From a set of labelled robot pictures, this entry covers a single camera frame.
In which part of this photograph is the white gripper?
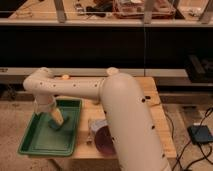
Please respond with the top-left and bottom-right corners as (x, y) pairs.
(34, 94), (56, 114)

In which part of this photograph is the teal sponge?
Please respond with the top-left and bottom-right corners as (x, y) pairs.
(47, 115), (71, 131)

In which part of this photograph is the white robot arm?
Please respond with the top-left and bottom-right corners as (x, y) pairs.
(23, 67), (171, 171)

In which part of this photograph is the green plastic tray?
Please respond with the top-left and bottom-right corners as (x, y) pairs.
(18, 99), (82, 157)

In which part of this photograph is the orange fruit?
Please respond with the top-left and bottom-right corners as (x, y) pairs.
(61, 75), (70, 80)

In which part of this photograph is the wooden table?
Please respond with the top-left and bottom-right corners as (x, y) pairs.
(68, 77), (176, 159)

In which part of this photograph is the white cloth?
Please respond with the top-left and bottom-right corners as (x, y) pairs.
(89, 119), (108, 135)

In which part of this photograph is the metal fork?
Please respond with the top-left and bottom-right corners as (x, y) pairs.
(86, 119), (92, 145)

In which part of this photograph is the purple bowl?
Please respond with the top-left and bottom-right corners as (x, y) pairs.
(94, 126), (116, 155)

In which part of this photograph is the black power adapter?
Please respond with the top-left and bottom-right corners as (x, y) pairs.
(187, 125), (213, 144)

